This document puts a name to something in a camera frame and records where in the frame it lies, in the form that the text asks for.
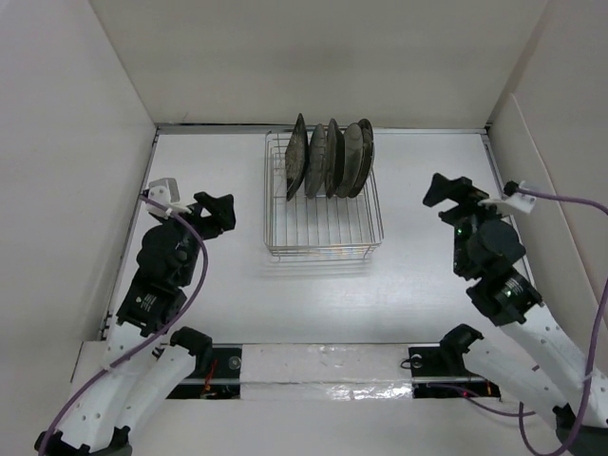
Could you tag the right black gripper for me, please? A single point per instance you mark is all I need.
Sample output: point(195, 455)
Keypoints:
point(446, 188)

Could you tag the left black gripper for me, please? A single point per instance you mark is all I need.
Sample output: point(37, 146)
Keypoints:
point(221, 218)

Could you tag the black floral square plate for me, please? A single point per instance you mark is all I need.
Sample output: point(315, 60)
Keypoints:
point(296, 157)

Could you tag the round plate patterned dark rim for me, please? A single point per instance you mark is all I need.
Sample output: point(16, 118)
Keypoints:
point(367, 157)

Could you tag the grey reindeer round plate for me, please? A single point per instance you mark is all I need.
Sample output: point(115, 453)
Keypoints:
point(317, 162)

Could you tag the cream plate tree branch print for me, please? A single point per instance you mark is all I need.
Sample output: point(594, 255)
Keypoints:
point(353, 141)

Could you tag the cream plate brown rim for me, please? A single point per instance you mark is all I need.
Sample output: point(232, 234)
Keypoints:
point(336, 158)

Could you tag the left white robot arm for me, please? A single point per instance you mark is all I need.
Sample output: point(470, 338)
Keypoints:
point(145, 355)

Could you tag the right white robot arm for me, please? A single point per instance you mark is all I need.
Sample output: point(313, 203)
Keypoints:
point(565, 388)

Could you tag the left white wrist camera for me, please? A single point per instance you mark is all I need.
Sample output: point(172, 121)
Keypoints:
point(166, 196)

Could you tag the wire dish rack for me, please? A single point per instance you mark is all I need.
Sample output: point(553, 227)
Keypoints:
point(318, 229)

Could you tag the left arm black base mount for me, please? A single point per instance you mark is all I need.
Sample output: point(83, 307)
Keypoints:
point(220, 382)

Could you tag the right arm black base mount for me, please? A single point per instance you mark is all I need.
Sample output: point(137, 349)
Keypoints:
point(433, 376)

